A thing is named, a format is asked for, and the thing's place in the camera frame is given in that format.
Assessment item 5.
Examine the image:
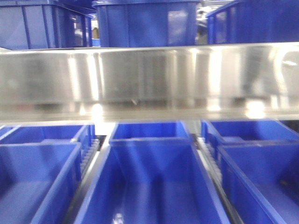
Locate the dark blue bin behind middle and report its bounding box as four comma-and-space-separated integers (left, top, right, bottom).
109, 121, 192, 145

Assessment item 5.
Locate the dark blue bin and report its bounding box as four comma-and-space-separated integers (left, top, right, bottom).
0, 124, 99, 224
109, 121, 192, 145
201, 120, 299, 147
218, 143, 299, 224
74, 143, 229, 224

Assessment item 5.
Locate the dark blue bin lower middle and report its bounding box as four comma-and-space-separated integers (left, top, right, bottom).
74, 143, 229, 224

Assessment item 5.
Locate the dark blue bin behind right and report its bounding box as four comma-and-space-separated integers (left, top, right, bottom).
201, 120, 299, 147

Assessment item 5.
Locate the dark blue crate upper right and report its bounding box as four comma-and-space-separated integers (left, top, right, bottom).
92, 0, 199, 47

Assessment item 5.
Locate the dark blue crate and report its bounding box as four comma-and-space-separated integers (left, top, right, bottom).
0, 0, 93, 50
92, 0, 199, 47

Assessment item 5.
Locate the dark blue bin lower left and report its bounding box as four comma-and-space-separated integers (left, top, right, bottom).
0, 124, 99, 224

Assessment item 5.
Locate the dark blue bin lower right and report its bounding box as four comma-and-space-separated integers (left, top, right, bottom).
218, 143, 299, 224

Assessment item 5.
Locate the dark blue crate upper left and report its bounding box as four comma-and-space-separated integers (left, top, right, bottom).
0, 0, 93, 50

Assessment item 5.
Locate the stainless steel shelf front rail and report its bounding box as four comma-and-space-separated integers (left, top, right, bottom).
0, 42, 299, 123

